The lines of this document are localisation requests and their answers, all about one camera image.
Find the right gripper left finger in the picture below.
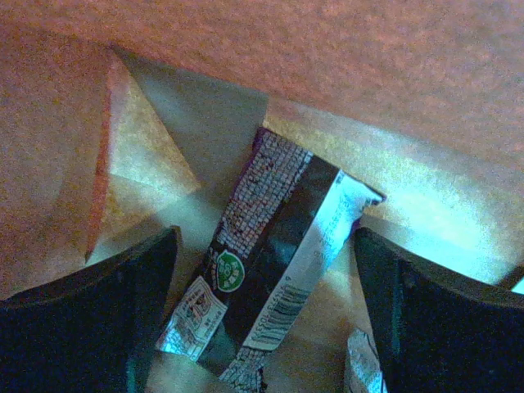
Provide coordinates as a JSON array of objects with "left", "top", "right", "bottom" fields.
[{"left": 1, "top": 227, "right": 178, "bottom": 392}]

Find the silver snack wrapper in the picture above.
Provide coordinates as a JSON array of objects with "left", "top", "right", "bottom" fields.
[{"left": 344, "top": 328, "right": 388, "bottom": 393}]

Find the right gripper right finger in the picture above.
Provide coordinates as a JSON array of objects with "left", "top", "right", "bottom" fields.
[{"left": 354, "top": 228, "right": 523, "bottom": 392}]

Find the purple black snack bar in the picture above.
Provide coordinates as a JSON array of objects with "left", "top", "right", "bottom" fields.
[{"left": 156, "top": 128, "right": 384, "bottom": 392}]

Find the red paper bag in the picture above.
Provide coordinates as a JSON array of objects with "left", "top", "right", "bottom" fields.
[{"left": 0, "top": 0, "right": 524, "bottom": 393}]

